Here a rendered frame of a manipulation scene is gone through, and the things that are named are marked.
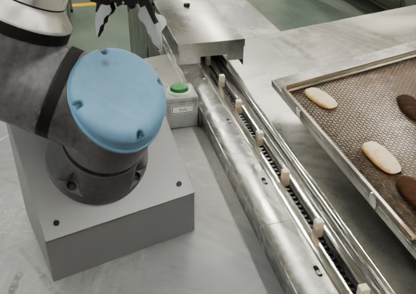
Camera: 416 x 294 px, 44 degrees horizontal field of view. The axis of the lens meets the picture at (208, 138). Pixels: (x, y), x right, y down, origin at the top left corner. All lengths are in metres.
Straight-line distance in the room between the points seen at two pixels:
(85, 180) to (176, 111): 0.45
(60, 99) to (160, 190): 0.27
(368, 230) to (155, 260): 0.36
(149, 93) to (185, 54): 0.75
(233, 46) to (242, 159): 0.47
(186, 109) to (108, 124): 0.57
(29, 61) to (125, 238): 0.34
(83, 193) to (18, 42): 0.25
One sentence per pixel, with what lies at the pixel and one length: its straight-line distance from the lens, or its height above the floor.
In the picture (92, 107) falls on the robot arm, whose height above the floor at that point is 1.13.
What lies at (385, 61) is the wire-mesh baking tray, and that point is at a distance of 1.26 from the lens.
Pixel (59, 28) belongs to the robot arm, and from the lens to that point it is 0.60.
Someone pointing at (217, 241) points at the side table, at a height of 0.82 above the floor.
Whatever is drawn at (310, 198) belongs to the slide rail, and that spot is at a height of 0.85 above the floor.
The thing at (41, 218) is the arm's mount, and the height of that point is 0.92.
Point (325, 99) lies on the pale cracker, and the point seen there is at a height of 0.91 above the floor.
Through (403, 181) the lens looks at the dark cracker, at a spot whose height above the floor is 0.91.
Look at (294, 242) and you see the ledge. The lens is 0.80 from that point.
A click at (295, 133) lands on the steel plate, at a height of 0.82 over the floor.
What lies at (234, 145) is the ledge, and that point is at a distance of 1.00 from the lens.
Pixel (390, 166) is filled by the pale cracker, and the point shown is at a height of 0.91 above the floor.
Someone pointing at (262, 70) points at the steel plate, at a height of 0.82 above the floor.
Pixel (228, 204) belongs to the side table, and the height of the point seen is 0.82.
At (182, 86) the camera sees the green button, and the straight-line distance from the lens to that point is 1.13.
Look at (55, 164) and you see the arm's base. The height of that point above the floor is 0.99.
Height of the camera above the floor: 1.40
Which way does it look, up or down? 31 degrees down
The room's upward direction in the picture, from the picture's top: straight up
